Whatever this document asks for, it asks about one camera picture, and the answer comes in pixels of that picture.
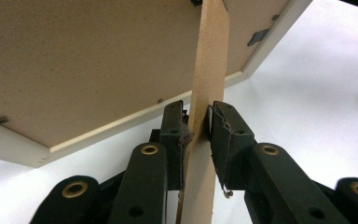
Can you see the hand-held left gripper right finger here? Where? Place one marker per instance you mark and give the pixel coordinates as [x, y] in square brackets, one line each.
[261, 174]

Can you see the wooden picture frame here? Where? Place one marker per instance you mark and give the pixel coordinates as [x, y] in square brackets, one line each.
[74, 62]

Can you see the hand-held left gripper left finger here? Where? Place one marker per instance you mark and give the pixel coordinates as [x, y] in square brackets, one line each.
[143, 180]

